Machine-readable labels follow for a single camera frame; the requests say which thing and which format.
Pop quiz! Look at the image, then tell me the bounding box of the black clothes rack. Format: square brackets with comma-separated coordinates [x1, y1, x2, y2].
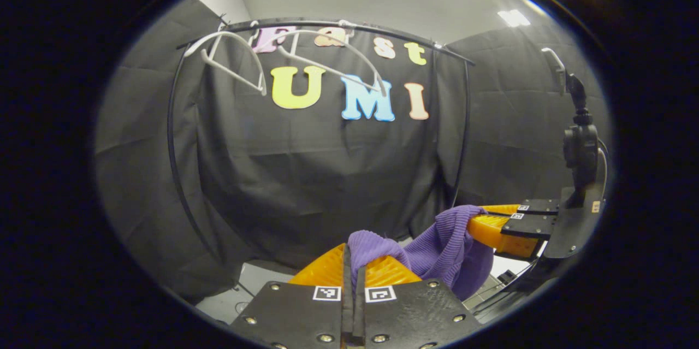
[167, 17, 476, 262]

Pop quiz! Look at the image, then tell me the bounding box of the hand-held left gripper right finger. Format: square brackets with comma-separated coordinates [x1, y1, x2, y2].
[355, 255, 482, 349]

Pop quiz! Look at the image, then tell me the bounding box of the purple ribbed jacket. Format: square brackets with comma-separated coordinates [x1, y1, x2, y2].
[347, 205, 495, 301]

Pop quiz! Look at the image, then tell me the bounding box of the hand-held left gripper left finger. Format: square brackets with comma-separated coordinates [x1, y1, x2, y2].
[229, 244, 353, 349]

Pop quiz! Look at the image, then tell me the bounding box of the white clothes hanger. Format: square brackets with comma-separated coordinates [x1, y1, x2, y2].
[257, 20, 389, 98]
[183, 24, 269, 97]

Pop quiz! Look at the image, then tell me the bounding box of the ceiling light panel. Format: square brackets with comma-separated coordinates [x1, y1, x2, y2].
[498, 9, 530, 27]

